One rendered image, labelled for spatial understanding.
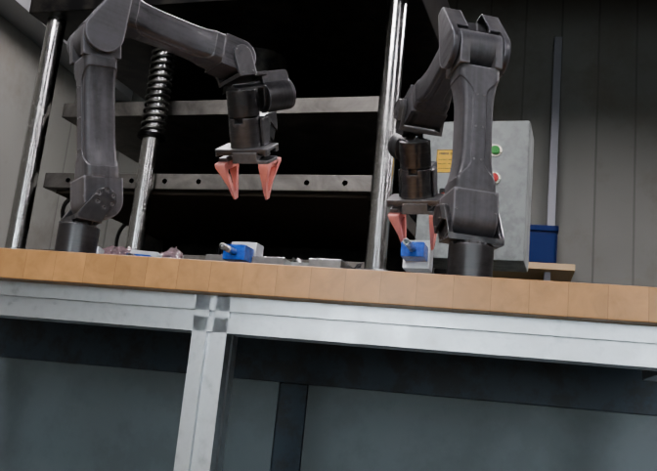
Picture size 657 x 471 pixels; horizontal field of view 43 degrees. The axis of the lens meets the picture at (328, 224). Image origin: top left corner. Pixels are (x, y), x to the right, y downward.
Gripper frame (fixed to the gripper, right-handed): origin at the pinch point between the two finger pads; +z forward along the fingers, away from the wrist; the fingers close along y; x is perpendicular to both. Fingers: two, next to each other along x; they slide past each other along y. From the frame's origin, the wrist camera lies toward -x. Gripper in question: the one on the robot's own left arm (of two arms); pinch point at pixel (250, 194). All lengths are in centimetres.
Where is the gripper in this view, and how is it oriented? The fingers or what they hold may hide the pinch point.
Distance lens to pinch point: 154.4
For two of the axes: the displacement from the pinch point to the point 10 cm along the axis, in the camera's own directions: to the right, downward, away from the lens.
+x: -3.0, 2.8, -9.1
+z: 0.6, 9.6, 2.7
